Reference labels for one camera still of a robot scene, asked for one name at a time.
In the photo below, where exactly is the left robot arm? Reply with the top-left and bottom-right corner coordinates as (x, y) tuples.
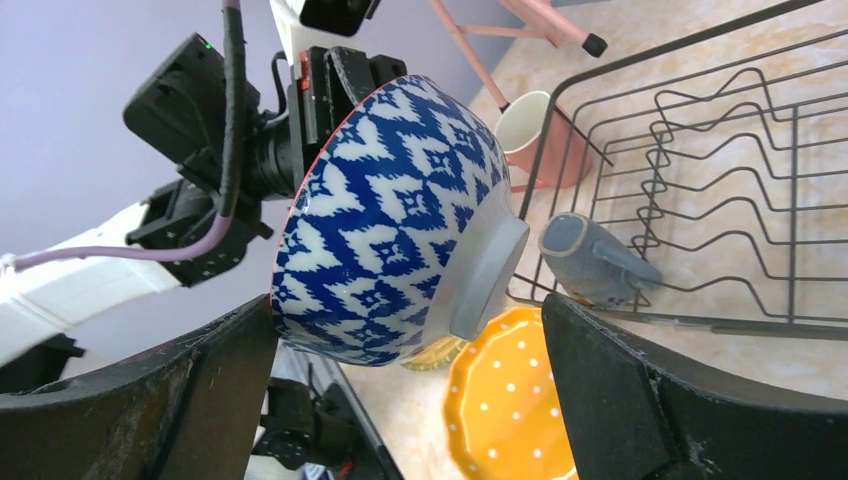
(1, 1), (406, 364)

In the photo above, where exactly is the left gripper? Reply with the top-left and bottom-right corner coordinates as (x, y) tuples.
(251, 0), (407, 199)

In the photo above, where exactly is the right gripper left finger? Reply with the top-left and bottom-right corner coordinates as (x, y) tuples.
(1, 295), (277, 479)

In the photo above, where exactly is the pink perforated stand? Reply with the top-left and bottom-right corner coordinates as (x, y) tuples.
(430, 0), (608, 113)

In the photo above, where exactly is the black wire dish rack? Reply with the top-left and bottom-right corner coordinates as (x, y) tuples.
(518, 1), (847, 340)

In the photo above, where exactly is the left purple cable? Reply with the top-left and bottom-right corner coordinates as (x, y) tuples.
(0, 0), (248, 273)

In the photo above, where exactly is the pink mug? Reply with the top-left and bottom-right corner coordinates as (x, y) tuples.
(494, 90), (594, 188)

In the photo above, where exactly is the round bamboo tray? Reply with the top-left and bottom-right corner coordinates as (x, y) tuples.
(401, 336), (468, 372)

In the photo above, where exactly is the blue red patterned bowl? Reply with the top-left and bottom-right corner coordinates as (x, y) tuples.
(270, 75), (529, 366)

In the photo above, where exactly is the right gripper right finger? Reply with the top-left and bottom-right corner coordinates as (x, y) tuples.
(541, 293), (847, 479)

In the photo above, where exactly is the yellow polka dot plate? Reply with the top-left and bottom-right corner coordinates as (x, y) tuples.
(443, 307), (578, 480)

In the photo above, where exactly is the grey mug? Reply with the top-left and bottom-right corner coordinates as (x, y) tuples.
(538, 212), (663, 309)

